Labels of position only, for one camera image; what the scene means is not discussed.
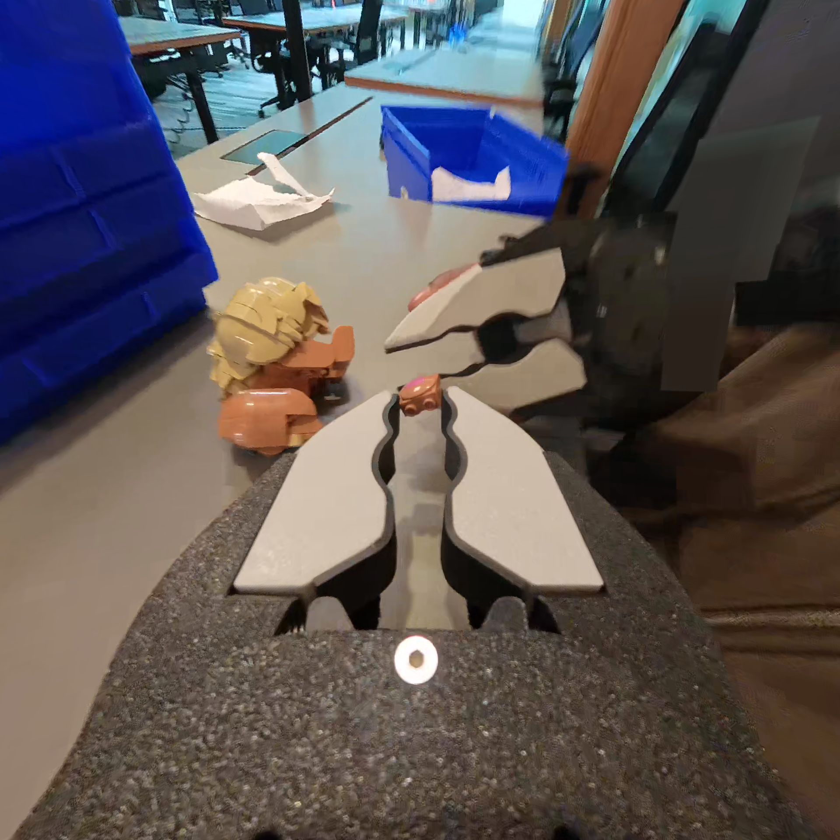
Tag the grey desk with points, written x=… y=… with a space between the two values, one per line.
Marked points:
x=131 y=499

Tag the small orange brick assembly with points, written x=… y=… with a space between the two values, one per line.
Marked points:
x=420 y=394

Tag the small blue storage bin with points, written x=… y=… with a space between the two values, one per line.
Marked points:
x=473 y=151

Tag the wooden pillar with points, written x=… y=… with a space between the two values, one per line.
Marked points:
x=617 y=79

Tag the torn white paper bag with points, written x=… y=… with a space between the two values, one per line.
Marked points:
x=263 y=197

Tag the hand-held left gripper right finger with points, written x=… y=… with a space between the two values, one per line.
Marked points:
x=519 y=512

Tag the tan brown brick toy figure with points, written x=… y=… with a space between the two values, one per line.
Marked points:
x=276 y=361

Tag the long wooden table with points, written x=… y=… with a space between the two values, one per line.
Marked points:
x=282 y=20
x=446 y=72

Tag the black office chair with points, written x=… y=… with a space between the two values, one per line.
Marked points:
x=683 y=105

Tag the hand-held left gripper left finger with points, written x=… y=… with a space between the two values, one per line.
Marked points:
x=315 y=519

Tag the white paper sheet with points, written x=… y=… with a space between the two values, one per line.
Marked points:
x=470 y=184

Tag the person's brown jacket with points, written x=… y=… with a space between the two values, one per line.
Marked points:
x=748 y=525

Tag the person's right hand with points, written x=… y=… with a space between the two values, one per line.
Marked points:
x=440 y=286

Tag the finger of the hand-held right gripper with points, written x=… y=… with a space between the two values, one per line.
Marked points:
x=486 y=295
x=525 y=381

